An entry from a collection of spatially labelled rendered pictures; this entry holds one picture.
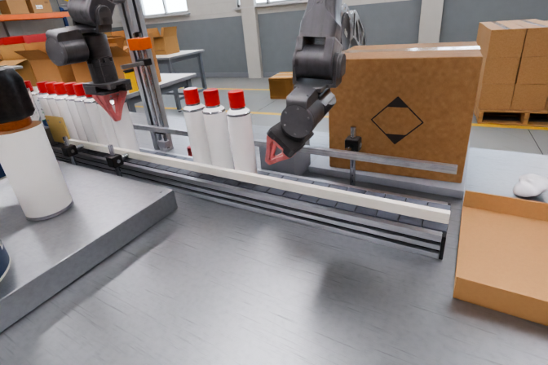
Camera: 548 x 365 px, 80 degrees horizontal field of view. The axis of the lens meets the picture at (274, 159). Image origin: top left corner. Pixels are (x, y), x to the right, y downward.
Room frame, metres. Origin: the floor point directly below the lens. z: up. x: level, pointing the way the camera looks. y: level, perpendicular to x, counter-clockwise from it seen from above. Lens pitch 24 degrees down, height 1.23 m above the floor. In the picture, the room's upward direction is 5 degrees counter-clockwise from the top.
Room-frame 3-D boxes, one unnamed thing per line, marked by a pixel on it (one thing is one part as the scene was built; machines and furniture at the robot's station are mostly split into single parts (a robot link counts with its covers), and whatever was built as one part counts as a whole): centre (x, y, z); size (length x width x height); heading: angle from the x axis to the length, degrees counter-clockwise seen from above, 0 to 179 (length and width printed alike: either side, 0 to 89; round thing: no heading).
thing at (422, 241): (0.90, 0.41, 0.85); 1.65 x 0.11 x 0.05; 58
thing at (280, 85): (5.12, -0.42, 0.16); 0.64 x 0.53 x 0.31; 67
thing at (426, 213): (0.72, 0.18, 0.91); 1.07 x 0.01 x 0.02; 58
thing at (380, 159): (0.78, 0.14, 0.96); 1.07 x 0.01 x 0.01; 58
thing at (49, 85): (1.07, 0.68, 0.98); 0.05 x 0.05 x 0.20
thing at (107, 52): (0.81, 0.39, 1.19); 0.07 x 0.06 x 0.07; 152
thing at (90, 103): (0.96, 0.51, 0.98); 0.05 x 0.05 x 0.20
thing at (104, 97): (0.82, 0.39, 1.06); 0.07 x 0.07 x 0.09; 58
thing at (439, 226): (0.90, 0.41, 0.86); 1.65 x 0.08 x 0.04; 58
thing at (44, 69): (3.08, 1.81, 0.97); 0.45 x 0.44 x 0.37; 155
